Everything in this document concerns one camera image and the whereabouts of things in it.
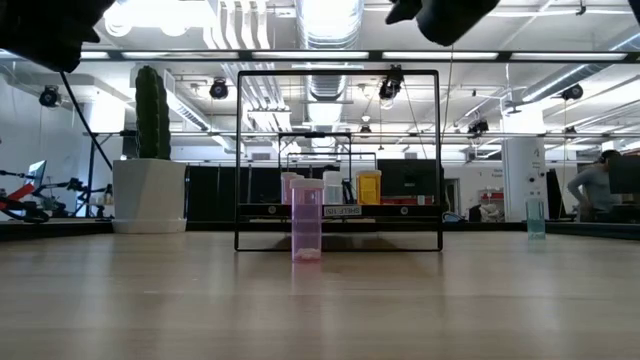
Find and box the white container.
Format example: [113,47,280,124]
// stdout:
[321,170,345,206]

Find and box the purple pill bottle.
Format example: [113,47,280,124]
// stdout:
[280,171,305,206]

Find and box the large orange pill bottle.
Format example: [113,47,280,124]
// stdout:
[355,169,383,206]

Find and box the pink pill bottle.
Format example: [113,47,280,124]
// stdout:
[289,177,325,263]

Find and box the black low partition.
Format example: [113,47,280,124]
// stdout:
[185,163,326,221]

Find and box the black overhead light bar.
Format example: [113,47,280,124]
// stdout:
[0,48,640,63]

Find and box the white hexagonal plant pot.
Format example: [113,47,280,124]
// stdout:
[111,158,188,235]

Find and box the green cactus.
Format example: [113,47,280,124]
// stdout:
[134,64,172,161]

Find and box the white round pillar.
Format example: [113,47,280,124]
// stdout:
[501,135,547,222]

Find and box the green pill bottle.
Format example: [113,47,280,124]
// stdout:
[524,195,547,241]

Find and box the person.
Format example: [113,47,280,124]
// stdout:
[566,148,626,224]

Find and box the small lit monitor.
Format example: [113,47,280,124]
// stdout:
[27,159,49,189]

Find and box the black monitor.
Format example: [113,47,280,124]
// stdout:
[607,154,640,196]

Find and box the wooden shelf black wire frame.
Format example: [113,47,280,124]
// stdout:
[233,68,445,253]

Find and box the black wall screen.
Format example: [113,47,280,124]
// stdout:
[377,158,444,199]

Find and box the silver ventilation duct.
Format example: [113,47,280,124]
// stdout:
[293,0,366,126]

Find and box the black aluminium table frame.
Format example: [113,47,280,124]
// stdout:
[0,218,640,242]

